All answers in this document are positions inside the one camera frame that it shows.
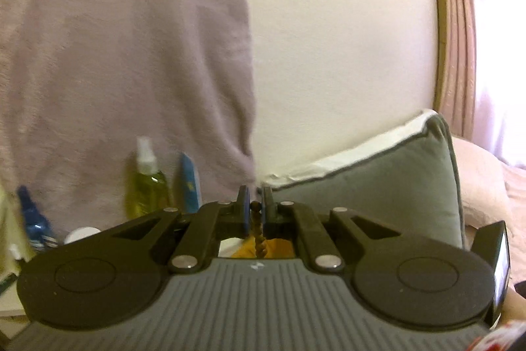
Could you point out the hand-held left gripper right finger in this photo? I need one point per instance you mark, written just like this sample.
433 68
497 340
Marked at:
267 216

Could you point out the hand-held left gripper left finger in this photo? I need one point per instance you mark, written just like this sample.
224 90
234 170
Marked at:
246 211

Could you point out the yellow ribbed plastic tray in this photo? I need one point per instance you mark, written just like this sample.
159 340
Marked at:
283 248

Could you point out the blue and white tube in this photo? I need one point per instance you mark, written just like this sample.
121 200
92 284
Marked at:
190 186

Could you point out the pink bed blanket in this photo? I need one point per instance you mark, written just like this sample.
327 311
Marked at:
517 194

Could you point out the pink pillow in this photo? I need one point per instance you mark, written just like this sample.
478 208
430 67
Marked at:
480 178

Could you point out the green spray bottle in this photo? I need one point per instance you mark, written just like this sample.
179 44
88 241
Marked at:
147 190

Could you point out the white pillow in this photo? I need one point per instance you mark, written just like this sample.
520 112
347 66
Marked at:
361 153

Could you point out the grey pillow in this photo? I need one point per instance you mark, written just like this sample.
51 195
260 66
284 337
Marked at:
390 186

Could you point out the mauve fluffy towel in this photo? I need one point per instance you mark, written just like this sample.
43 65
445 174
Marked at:
115 46

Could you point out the blue spray bottle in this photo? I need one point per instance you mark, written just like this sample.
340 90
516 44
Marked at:
35 221

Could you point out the pink curtain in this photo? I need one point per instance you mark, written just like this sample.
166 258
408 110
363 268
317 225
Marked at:
489 26

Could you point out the cream rounded shelf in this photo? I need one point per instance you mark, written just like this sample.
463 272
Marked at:
9 303

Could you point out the wooden window frame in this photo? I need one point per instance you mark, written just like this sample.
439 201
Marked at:
440 34

